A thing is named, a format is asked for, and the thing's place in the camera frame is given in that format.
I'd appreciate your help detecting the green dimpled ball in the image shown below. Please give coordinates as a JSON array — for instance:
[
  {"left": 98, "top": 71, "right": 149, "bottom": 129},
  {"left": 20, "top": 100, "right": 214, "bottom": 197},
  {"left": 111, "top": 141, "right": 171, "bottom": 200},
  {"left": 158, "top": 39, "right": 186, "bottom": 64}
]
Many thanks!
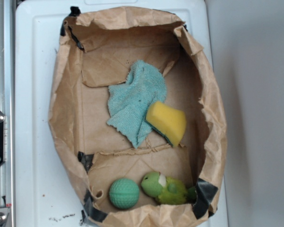
[{"left": 109, "top": 178, "right": 140, "bottom": 210}]

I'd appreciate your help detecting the brown paper bag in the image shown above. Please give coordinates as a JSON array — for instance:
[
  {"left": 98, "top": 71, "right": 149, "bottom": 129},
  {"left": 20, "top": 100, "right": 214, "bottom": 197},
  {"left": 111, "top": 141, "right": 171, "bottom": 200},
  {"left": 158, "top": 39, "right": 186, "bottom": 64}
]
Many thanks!
[{"left": 49, "top": 6, "right": 227, "bottom": 227}]

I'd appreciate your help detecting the green plush turtle toy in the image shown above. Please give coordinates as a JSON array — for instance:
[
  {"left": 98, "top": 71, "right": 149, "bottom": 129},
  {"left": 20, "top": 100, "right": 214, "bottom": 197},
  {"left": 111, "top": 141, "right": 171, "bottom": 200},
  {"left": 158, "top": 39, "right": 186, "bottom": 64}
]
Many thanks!
[{"left": 141, "top": 172, "right": 197, "bottom": 205}]

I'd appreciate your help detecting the blue terry cloth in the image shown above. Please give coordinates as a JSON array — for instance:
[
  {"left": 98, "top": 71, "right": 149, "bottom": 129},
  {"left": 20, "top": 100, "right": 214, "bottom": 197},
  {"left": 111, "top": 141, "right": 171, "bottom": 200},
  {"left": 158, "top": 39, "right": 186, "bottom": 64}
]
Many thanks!
[{"left": 106, "top": 60, "right": 167, "bottom": 148}]

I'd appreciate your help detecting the white plastic bin lid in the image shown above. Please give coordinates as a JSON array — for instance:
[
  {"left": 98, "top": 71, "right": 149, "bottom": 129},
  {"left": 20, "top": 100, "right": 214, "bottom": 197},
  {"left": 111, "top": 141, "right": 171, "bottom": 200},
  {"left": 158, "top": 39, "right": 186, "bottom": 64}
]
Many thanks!
[{"left": 13, "top": 0, "right": 229, "bottom": 227}]

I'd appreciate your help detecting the yellow sponge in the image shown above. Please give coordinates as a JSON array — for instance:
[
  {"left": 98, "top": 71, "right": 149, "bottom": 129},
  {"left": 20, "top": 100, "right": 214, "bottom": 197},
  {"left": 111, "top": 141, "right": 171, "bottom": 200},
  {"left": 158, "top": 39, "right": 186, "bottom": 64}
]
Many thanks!
[{"left": 146, "top": 101, "right": 187, "bottom": 147}]

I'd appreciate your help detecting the aluminium frame rail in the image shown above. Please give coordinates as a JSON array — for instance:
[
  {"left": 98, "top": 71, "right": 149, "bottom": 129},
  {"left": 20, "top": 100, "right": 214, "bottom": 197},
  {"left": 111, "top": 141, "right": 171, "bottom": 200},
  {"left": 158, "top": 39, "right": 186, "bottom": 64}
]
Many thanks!
[{"left": 0, "top": 0, "right": 17, "bottom": 227}]

